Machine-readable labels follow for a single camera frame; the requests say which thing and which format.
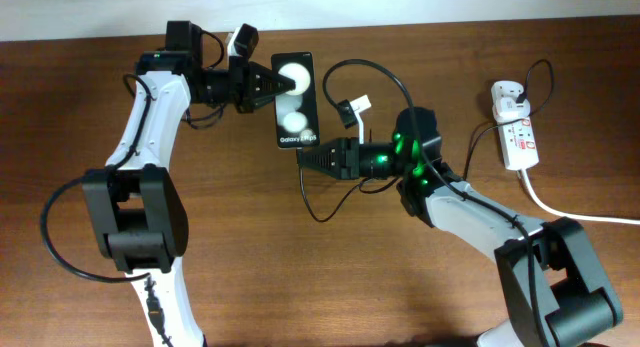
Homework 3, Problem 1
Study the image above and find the black smartphone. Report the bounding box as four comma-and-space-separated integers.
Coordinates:
271, 52, 320, 149

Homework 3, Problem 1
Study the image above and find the black charger cable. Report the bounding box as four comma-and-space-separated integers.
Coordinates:
297, 59, 555, 224

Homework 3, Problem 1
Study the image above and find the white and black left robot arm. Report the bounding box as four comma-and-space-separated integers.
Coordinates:
82, 21, 295, 346

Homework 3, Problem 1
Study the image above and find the white charger plug adapter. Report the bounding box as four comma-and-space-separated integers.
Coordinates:
493, 97, 531, 123

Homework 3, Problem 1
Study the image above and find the white power strip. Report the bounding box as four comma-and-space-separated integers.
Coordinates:
491, 80, 539, 171

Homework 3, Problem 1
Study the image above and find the white power strip cord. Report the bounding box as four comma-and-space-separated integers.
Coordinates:
517, 168, 640, 226

